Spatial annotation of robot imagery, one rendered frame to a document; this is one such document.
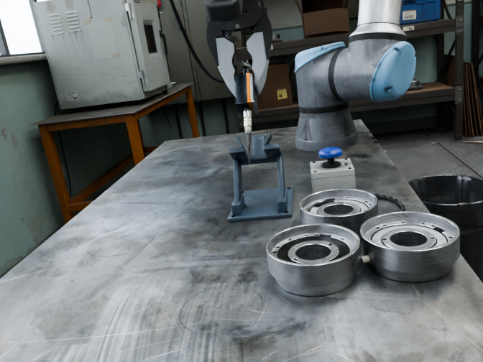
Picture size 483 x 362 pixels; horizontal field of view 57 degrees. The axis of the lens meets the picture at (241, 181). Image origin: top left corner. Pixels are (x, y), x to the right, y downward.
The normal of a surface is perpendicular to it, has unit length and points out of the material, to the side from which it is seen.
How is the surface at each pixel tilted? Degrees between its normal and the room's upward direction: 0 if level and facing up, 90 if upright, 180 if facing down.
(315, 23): 83
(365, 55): 76
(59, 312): 0
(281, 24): 90
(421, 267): 90
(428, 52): 90
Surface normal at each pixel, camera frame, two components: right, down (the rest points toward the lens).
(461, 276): -0.14, -0.94
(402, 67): 0.69, 0.26
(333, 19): -0.08, 0.18
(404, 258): -0.41, 0.33
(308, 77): -0.70, 0.30
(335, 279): 0.28, 0.25
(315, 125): -0.53, 0.03
